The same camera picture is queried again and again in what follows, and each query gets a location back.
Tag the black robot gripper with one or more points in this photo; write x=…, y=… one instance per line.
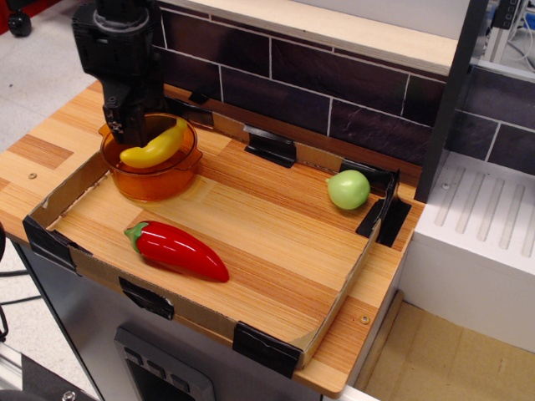
x=115, y=45

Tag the yellow plastic banana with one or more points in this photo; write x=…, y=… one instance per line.
x=158, y=150

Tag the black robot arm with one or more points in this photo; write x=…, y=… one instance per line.
x=115, y=45

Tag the cardboard fence with black tape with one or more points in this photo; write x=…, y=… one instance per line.
x=297, y=263

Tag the orange transparent plastic pot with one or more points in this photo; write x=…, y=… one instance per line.
x=159, y=182

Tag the red plastic chili pepper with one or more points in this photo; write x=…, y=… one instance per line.
x=172, y=246

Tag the green plastic pear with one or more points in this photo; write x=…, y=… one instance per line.
x=349, y=189

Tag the grey oven control panel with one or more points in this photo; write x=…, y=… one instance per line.
x=157, y=375

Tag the white toy sink drainboard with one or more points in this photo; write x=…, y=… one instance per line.
x=471, y=258

